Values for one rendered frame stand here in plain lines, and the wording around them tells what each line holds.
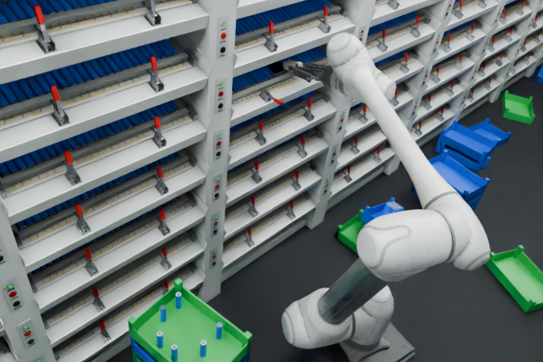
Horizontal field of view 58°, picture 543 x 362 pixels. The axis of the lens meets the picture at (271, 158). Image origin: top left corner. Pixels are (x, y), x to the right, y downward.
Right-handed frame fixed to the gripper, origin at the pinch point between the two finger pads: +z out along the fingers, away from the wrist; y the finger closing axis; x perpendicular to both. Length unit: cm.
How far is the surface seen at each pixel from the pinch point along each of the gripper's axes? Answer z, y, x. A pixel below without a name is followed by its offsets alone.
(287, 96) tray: -2.9, 6.4, 9.1
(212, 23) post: -10, 42, -26
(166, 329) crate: -19, 77, 57
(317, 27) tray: -3.3, -9.9, -12.3
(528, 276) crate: -72, -88, 118
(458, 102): 11, -167, 73
